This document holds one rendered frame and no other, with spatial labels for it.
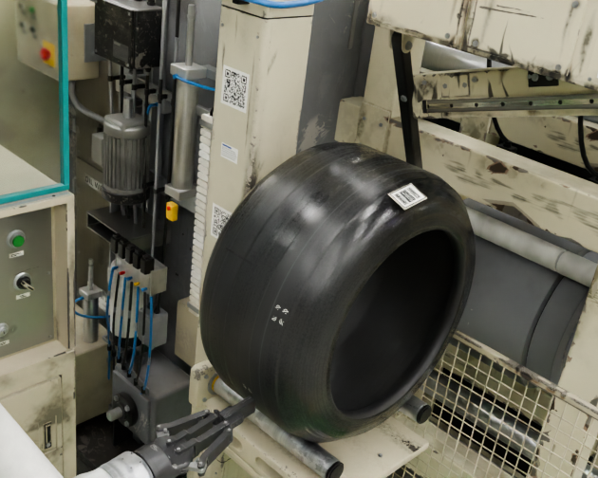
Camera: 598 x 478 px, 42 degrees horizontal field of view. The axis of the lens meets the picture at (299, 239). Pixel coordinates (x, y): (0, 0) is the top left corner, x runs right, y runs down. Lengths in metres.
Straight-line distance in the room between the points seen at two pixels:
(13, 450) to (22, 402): 0.78
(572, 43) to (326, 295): 0.57
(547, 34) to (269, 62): 0.49
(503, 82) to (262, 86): 0.48
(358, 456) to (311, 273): 0.58
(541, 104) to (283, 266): 0.60
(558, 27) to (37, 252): 1.08
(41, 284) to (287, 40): 0.72
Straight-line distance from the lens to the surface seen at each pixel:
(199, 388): 1.66
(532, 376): 1.74
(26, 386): 1.77
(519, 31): 1.42
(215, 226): 1.63
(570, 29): 1.37
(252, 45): 1.46
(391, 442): 1.76
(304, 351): 1.28
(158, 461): 1.31
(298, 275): 1.25
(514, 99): 1.58
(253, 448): 1.60
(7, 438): 1.00
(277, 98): 1.50
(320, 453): 1.52
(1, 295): 1.68
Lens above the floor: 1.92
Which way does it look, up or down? 26 degrees down
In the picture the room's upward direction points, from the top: 8 degrees clockwise
